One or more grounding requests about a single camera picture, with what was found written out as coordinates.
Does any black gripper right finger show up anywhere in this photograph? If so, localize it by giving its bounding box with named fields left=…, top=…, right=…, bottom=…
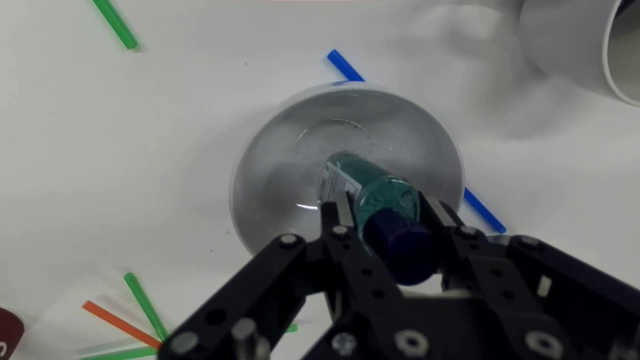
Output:
left=418, top=193, right=640, bottom=360

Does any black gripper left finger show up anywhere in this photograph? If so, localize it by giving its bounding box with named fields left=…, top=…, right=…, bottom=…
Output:
left=158, top=192, right=402, bottom=360

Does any teal bottle with blue cap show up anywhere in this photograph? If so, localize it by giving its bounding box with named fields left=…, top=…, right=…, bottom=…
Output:
left=320, top=150, right=446, bottom=286

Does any short green tape strip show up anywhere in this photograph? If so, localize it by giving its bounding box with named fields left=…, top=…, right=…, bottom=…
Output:
left=122, top=269, right=171, bottom=343
left=79, top=322, right=301, bottom=360

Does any orange tape strip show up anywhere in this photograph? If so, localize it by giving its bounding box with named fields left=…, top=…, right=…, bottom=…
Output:
left=81, top=298, right=165, bottom=350

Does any blue tape strip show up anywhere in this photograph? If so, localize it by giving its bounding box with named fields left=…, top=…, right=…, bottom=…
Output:
left=327, top=48, right=508, bottom=236

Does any white mug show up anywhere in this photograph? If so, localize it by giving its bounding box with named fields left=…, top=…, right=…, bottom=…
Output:
left=518, top=0, right=640, bottom=107

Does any red paper cup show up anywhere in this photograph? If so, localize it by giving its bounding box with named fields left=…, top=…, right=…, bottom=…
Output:
left=0, top=306, right=29, bottom=360

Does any long green tape strip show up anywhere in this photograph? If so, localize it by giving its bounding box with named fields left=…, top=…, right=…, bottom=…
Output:
left=91, top=0, right=145, bottom=53

